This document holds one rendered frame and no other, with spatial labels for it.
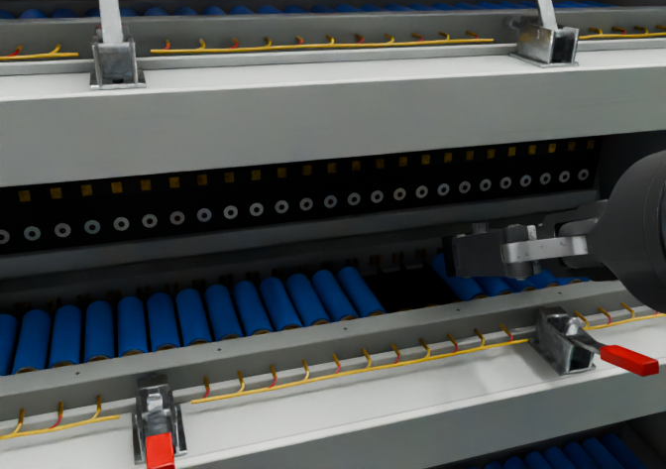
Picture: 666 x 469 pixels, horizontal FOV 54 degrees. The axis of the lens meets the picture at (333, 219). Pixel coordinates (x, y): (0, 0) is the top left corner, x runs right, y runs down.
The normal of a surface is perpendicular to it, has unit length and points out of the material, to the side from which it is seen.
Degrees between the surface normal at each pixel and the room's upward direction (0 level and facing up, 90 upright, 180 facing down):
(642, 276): 113
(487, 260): 90
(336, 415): 21
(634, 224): 79
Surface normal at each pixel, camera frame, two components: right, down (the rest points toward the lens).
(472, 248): -0.98, 0.11
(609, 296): 0.30, 0.41
